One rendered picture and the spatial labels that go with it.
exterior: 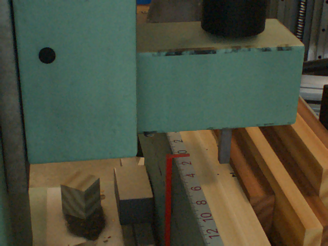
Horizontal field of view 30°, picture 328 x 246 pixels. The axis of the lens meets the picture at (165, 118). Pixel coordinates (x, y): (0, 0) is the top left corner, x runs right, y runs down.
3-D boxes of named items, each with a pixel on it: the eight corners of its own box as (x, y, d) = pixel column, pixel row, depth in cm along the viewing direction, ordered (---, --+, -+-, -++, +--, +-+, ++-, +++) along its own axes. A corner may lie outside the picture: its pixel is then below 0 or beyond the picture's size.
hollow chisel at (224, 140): (229, 163, 55) (233, 113, 52) (219, 164, 55) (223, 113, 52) (227, 158, 55) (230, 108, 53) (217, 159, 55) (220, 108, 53)
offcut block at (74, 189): (78, 198, 76) (76, 169, 74) (101, 205, 75) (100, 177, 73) (61, 212, 73) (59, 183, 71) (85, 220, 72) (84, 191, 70)
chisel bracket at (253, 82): (295, 142, 51) (307, 44, 47) (126, 153, 49) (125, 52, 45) (267, 104, 58) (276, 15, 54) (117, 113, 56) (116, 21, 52)
